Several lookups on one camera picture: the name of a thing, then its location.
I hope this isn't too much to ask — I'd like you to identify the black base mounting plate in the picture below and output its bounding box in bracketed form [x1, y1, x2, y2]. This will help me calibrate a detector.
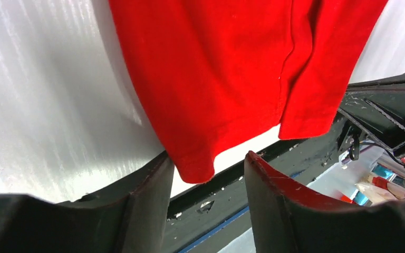
[161, 74, 405, 252]

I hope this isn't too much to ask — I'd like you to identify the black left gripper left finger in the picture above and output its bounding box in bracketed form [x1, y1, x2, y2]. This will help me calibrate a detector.
[0, 152, 174, 252]

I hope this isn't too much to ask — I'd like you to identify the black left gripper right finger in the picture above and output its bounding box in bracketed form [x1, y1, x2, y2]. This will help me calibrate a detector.
[244, 151, 405, 252]

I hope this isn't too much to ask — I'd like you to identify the red t shirt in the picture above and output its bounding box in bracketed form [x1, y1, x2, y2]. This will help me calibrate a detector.
[109, 1, 387, 184]

